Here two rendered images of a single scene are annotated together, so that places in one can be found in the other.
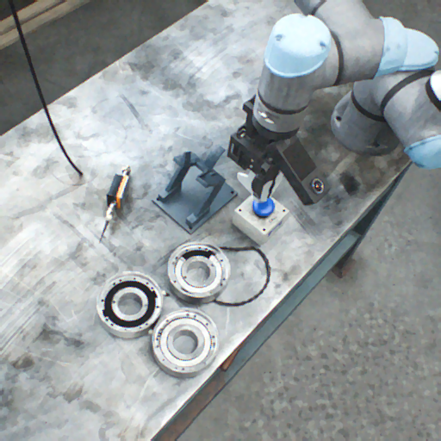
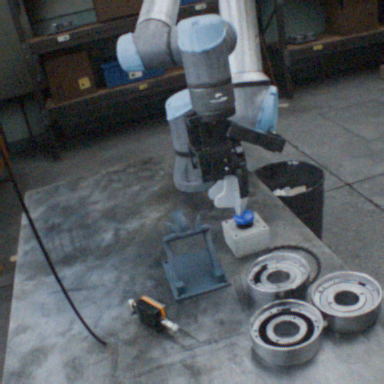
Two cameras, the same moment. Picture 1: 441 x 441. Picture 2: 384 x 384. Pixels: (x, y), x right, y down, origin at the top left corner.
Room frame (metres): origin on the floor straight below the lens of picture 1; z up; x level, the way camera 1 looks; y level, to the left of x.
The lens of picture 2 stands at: (0.04, 0.53, 1.32)
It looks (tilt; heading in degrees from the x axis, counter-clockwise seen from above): 26 degrees down; 318
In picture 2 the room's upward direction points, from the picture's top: 12 degrees counter-clockwise
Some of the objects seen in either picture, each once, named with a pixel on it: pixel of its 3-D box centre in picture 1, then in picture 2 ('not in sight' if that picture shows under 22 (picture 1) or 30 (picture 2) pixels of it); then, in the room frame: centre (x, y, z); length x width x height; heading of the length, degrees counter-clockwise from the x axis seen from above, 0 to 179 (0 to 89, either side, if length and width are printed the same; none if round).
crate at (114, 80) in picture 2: not in sight; (132, 67); (3.38, -2.11, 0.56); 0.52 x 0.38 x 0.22; 55
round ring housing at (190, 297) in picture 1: (198, 273); (278, 280); (0.44, 0.02, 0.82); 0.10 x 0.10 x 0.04
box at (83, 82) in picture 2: not in sight; (69, 74); (3.65, -1.64, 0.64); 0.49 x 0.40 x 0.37; 63
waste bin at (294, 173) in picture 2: not in sight; (288, 220); (1.11, -0.98, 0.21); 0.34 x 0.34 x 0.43
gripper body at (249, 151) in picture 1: (266, 138); (216, 141); (0.59, -0.05, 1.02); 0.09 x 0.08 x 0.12; 58
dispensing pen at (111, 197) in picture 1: (112, 202); (160, 321); (0.54, 0.19, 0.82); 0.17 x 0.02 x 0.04; 177
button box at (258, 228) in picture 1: (262, 214); (245, 232); (0.58, -0.07, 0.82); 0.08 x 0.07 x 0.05; 148
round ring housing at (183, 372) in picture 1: (185, 343); (346, 302); (0.31, 0.01, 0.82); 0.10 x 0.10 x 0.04
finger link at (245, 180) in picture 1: (251, 184); (230, 199); (0.57, -0.04, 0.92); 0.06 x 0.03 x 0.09; 58
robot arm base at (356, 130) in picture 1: (374, 111); (200, 160); (0.86, -0.26, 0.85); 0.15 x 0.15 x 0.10
